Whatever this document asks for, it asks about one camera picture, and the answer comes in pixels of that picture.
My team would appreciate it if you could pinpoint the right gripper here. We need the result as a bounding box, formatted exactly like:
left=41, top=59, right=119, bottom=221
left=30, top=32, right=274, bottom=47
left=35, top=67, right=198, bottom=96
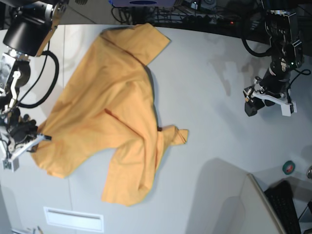
left=4, top=115, right=38, bottom=146

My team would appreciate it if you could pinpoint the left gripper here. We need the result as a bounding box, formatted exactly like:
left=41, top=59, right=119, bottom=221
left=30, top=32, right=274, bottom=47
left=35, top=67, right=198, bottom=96
left=243, top=68, right=291, bottom=117

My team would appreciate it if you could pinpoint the orange t-shirt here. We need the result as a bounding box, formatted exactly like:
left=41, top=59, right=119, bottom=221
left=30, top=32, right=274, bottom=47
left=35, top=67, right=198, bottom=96
left=32, top=23, right=188, bottom=206

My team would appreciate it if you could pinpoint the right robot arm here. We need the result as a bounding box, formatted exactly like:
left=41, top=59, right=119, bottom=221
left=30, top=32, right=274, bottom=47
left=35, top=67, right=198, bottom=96
left=0, top=0, right=68, bottom=148

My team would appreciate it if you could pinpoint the green tape roll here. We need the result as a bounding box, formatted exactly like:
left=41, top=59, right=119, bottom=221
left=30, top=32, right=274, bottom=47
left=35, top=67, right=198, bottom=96
left=282, top=160, right=295, bottom=175

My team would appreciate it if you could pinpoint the metal knob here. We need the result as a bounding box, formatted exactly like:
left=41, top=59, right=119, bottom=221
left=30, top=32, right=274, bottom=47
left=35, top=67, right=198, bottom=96
left=307, top=166, right=312, bottom=179

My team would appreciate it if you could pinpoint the black keyboard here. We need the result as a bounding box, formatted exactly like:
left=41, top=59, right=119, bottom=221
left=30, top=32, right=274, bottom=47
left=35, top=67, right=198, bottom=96
left=264, top=180, right=301, bottom=234

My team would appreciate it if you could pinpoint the white recessed table tray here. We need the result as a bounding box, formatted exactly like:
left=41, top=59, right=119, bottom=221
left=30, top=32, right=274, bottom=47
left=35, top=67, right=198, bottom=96
left=43, top=207, right=104, bottom=233

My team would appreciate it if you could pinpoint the white partition panel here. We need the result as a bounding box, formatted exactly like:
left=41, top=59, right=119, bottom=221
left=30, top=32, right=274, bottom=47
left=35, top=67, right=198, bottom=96
left=241, top=174, right=286, bottom=234

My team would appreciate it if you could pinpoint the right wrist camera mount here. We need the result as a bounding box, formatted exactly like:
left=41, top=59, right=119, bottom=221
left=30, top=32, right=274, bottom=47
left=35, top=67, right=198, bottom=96
left=0, top=134, right=52, bottom=172

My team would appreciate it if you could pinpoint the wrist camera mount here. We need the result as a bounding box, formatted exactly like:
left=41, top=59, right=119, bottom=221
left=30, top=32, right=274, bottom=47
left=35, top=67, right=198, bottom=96
left=251, top=78, right=297, bottom=117
left=0, top=134, right=52, bottom=172

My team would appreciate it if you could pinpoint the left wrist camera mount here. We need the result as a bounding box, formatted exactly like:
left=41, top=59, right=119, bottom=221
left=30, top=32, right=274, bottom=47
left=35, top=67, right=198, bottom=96
left=251, top=78, right=297, bottom=117

